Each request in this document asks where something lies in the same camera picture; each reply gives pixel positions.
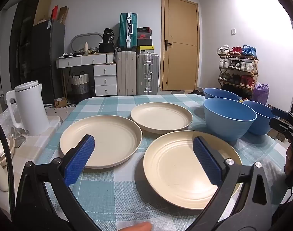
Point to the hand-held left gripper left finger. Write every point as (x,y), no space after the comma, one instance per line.
(80,158)

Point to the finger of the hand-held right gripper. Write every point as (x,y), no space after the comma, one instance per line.
(278,112)
(278,125)

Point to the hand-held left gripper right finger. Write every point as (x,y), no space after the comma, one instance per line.
(206,160)

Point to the blue bowl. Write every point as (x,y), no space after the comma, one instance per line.
(223,125)
(218,93)
(261,122)

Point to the cream plate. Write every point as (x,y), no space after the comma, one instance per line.
(161,116)
(175,168)
(112,137)

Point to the small white bowls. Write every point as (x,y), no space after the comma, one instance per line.
(2,151)

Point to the person's right hand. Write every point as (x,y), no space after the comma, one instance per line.
(289,163)

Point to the person's left hand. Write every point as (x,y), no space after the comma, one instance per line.
(137,227)

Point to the purple bag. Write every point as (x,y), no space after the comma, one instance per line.
(261,93)

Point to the wooden shoe rack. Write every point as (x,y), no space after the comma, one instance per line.
(254,72)

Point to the beige dotted rug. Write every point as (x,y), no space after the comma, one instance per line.
(60,112)

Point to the small cardboard box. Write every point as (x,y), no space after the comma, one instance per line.
(60,102)

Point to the shoe rack with shoes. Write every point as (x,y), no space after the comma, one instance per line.
(235,65)

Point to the metal holder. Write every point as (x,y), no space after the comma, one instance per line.
(18,138)

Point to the white electric kettle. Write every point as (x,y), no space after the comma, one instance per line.
(33,110)

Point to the grey door mat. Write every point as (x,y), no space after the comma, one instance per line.
(177,92)

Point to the woven laundry basket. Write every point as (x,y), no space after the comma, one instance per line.
(79,84)

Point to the white vanity desk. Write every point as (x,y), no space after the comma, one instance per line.
(104,79)

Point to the beige suitcase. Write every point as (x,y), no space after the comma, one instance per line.
(126,73)

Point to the silver suitcase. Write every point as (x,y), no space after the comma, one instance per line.
(147,74)

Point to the black refrigerator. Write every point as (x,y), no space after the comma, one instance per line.
(46,60)

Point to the white bottle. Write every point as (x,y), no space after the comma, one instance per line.
(86,48)

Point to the arched grey mirror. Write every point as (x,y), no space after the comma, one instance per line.
(75,39)

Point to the wooden door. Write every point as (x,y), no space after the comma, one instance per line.
(180,43)

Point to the black bag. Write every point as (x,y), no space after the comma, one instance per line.
(107,41)

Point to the yellow black shoe box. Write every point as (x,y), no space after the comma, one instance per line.
(146,49)

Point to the teal suitcase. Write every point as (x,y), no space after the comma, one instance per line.
(127,31)

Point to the flat cardboard sheet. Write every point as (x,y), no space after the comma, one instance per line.
(42,7)

